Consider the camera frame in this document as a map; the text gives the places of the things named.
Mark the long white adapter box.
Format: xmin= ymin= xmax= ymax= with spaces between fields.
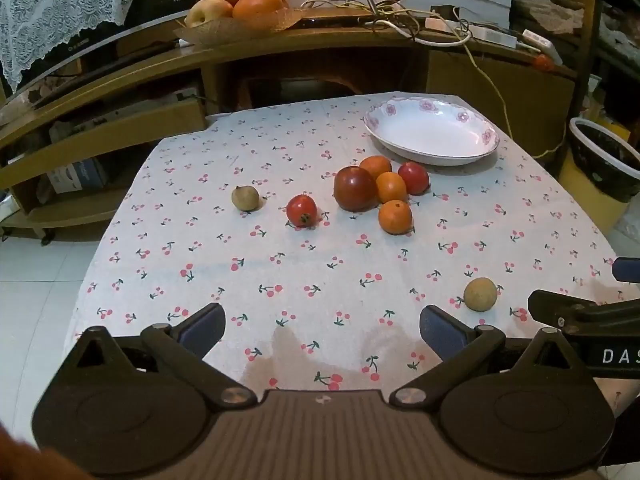
xmin=469 ymin=25 xmax=524 ymax=50

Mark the white cable loop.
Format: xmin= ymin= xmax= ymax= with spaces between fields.
xmin=372 ymin=20 xmax=473 ymax=49

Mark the floral white plate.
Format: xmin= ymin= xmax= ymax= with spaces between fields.
xmin=363 ymin=99 xmax=500 ymax=167

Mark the black flat device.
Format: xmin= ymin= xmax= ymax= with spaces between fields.
xmin=295 ymin=10 xmax=426 ymax=29

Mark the red tomato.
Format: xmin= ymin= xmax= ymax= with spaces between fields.
xmin=397 ymin=161 xmax=431 ymax=196
xmin=286 ymin=194 xmax=319 ymax=228

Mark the dark red apple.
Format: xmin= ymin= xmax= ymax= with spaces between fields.
xmin=334 ymin=166 xmax=379 ymax=212

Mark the brown kiwi fruit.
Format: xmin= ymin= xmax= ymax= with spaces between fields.
xmin=463 ymin=277 xmax=498 ymax=313
xmin=231 ymin=185 xmax=260 ymax=212

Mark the glass fruit bowl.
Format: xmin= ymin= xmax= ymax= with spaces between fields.
xmin=173 ymin=7 xmax=302 ymax=50

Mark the white power strip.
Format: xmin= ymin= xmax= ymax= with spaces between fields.
xmin=520 ymin=30 xmax=564 ymax=66

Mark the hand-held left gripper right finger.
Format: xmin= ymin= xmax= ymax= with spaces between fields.
xmin=389 ymin=304 xmax=596 ymax=409

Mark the cherry print tablecloth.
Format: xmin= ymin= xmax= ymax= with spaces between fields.
xmin=62 ymin=91 xmax=621 ymax=397

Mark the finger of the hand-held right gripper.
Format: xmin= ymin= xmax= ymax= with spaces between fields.
xmin=528 ymin=288 xmax=640 ymax=336
xmin=612 ymin=256 xmax=640 ymax=284

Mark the blue and white box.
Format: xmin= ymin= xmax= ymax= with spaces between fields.
xmin=47 ymin=157 xmax=108 ymax=195

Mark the wooden cabinet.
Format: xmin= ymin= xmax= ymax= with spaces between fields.
xmin=0 ymin=7 xmax=581 ymax=247

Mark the beige knitted cloth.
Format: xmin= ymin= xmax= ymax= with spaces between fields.
xmin=515 ymin=0 xmax=586 ymax=31

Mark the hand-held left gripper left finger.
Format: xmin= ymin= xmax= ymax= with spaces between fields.
xmin=64 ymin=302 xmax=259 ymax=409

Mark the black cable tangle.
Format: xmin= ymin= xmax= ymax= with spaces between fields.
xmin=360 ymin=0 xmax=471 ymax=37

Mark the small orange mandarin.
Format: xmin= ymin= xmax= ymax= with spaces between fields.
xmin=378 ymin=200 xmax=413 ymax=235
xmin=375 ymin=171 xmax=408 ymax=204
xmin=359 ymin=155 xmax=393 ymax=181

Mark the yellow apple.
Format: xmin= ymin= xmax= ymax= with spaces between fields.
xmin=185 ymin=0 xmax=234 ymax=28

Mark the white lace cloth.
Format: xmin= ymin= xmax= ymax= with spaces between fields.
xmin=0 ymin=0 xmax=150 ymax=92

